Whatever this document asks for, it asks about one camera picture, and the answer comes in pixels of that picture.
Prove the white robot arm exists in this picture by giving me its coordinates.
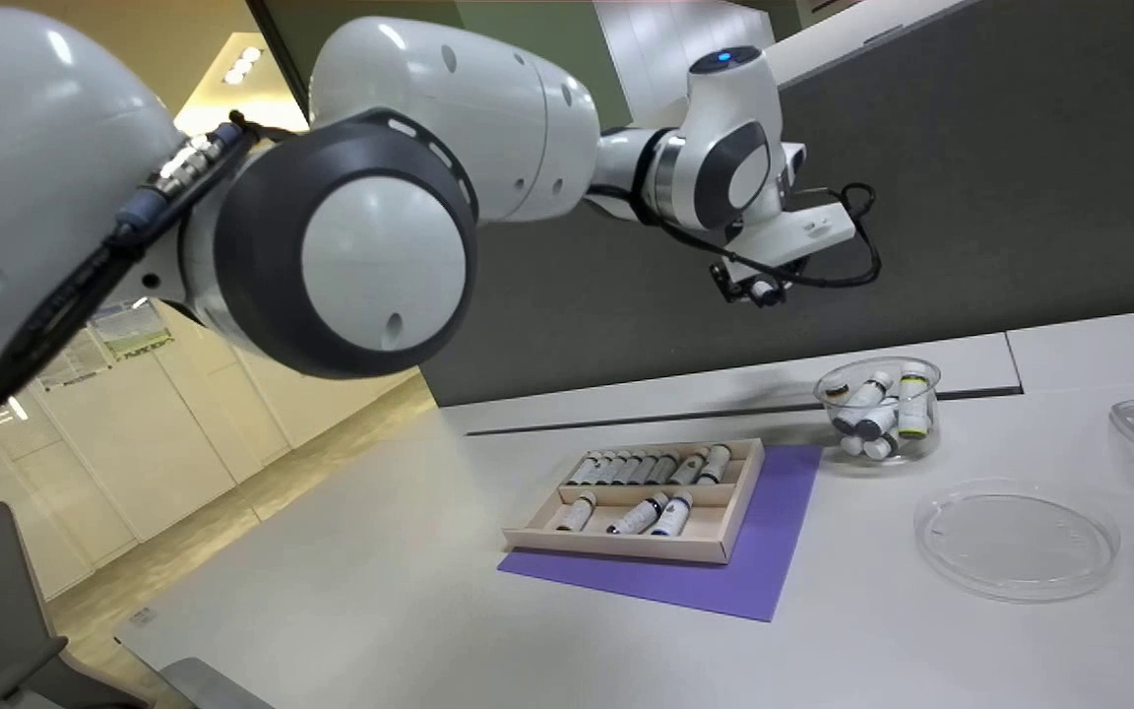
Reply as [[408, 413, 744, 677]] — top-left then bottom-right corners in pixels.
[[0, 6, 858, 377]]

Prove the clear glass bowl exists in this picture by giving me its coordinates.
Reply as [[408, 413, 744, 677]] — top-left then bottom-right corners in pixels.
[[815, 354, 940, 474]]

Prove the tilted white bottle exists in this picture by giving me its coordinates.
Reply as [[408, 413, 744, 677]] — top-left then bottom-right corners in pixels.
[[651, 497, 691, 534]]

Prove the black cable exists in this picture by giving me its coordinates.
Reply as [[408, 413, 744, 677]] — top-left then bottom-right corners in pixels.
[[0, 110, 269, 470]]

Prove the wooden tray with compartments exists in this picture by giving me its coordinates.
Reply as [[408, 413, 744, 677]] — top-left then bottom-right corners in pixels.
[[504, 437, 765, 564]]

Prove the purple mat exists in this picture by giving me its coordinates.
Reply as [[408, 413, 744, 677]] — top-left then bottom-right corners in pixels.
[[500, 446, 819, 623]]

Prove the clear petri dish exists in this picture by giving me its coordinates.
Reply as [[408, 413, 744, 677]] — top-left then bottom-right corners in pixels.
[[912, 487, 1117, 602]]

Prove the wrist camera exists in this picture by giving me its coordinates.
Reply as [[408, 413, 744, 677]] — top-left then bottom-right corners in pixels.
[[707, 258, 796, 308]]

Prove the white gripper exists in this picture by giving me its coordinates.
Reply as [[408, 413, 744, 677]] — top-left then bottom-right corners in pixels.
[[732, 201, 858, 272]]

